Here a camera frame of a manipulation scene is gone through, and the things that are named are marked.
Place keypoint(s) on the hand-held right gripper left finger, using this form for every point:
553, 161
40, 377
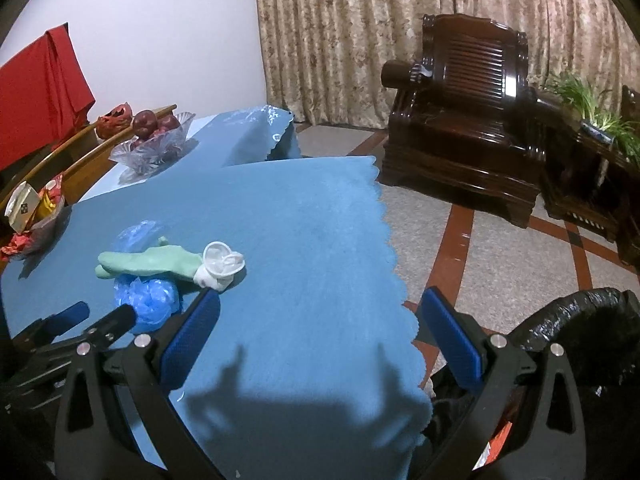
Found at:
192, 340

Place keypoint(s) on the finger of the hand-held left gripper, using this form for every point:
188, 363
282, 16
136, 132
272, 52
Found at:
70, 314
117, 319

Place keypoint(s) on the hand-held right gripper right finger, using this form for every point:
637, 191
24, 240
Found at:
450, 340

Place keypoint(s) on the blue plastic bag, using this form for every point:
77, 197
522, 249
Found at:
147, 300

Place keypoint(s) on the orange foam fruit net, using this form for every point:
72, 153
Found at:
501, 442

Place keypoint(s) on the black trash bin with liner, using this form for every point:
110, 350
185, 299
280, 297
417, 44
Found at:
600, 330

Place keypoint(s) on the green rubber glove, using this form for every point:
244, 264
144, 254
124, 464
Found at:
150, 260

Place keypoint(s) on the small clear plastic cup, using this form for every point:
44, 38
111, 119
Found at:
220, 255

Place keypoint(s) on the glass snack bowl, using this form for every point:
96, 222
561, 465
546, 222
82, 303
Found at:
47, 225

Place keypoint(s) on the white paper carton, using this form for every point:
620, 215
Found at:
20, 207

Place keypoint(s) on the blue scalloped tablecloth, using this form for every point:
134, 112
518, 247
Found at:
300, 240

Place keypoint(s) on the glass fruit bowl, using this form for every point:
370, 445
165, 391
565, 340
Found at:
150, 152

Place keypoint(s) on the red woven basket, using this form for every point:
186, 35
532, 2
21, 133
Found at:
114, 122

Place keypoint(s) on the red apple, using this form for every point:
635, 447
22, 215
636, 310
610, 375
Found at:
170, 123
145, 123

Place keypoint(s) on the dark wooden side table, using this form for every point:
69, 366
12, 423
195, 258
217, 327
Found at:
575, 180

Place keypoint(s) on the light blue embroidered tablecloth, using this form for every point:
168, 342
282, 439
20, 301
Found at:
240, 135

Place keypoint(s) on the dark wooden armchair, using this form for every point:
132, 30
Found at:
631, 200
465, 125

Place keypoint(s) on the red cloth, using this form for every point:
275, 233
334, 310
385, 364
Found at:
40, 95

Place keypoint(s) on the green potted plant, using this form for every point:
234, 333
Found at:
580, 92

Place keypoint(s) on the beige patterned curtain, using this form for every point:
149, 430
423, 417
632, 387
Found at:
340, 35

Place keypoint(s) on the wooden bench frame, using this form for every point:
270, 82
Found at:
75, 170

